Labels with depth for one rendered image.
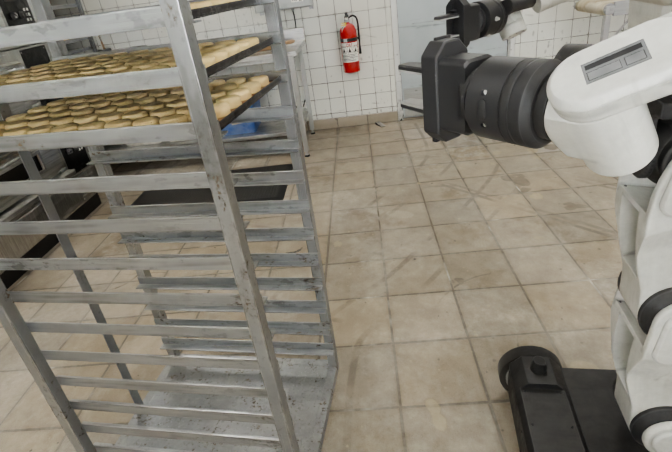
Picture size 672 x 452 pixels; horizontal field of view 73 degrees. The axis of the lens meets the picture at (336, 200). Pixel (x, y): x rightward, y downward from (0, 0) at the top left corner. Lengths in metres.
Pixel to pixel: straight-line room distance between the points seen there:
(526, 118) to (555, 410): 1.15
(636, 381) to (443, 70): 0.96
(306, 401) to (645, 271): 1.02
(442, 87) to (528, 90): 0.12
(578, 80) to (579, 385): 1.28
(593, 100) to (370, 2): 4.02
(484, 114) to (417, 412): 1.34
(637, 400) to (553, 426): 0.24
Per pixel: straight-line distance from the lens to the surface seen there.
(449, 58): 0.55
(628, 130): 0.46
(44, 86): 0.94
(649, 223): 1.01
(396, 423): 1.68
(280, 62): 1.16
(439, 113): 0.56
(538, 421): 1.48
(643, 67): 0.42
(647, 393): 1.35
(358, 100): 4.51
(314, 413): 1.54
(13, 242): 3.19
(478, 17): 1.23
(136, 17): 0.80
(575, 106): 0.42
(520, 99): 0.47
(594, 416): 1.56
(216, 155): 0.77
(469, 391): 1.77
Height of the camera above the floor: 1.34
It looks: 26 degrees down
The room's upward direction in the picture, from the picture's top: 8 degrees counter-clockwise
